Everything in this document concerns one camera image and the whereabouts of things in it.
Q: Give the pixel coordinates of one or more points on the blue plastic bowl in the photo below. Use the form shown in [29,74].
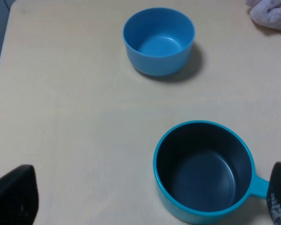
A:
[158,40]

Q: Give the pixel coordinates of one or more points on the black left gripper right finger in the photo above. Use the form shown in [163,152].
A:
[273,198]

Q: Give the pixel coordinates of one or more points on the teal saucepan with handle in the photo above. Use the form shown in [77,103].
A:
[204,171]

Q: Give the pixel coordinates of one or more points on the pink rolled towel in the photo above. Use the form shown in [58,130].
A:
[266,13]

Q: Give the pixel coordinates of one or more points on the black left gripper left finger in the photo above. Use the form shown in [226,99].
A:
[19,199]

